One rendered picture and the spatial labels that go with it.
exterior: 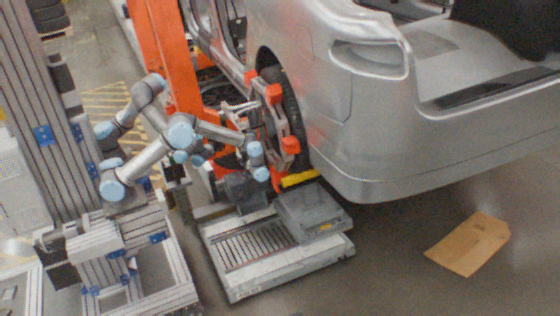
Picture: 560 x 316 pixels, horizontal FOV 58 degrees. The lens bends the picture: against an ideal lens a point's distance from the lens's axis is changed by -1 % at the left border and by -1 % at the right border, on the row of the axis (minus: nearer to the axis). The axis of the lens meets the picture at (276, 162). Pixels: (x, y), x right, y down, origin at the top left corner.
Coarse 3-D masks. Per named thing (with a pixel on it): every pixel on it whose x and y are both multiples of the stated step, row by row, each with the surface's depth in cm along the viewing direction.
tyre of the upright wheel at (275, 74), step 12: (264, 72) 297; (276, 72) 285; (288, 84) 279; (288, 96) 275; (288, 108) 276; (300, 120) 274; (300, 132) 276; (300, 144) 279; (300, 156) 284; (300, 168) 293; (312, 168) 303
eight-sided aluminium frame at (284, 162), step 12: (252, 84) 297; (264, 84) 290; (252, 96) 314; (264, 96) 281; (276, 120) 276; (288, 132) 279; (264, 144) 324; (276, 156) 318; (288, 156) 285; (276, 168) 308; (288, 168) 305
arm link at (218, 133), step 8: (176, 112) 246; (192, 120) 248; (200, 120) 252; (200, 128) 251; (208, 128) 252; (216, 128) 254; (224, 128) 257; (208, 136) 254; (216, 136) 255; (224, 136) 256; (232, 136) 257; (240, 136) 259; (248, 136) 262; (232, 144) 260; (240, 144) 260
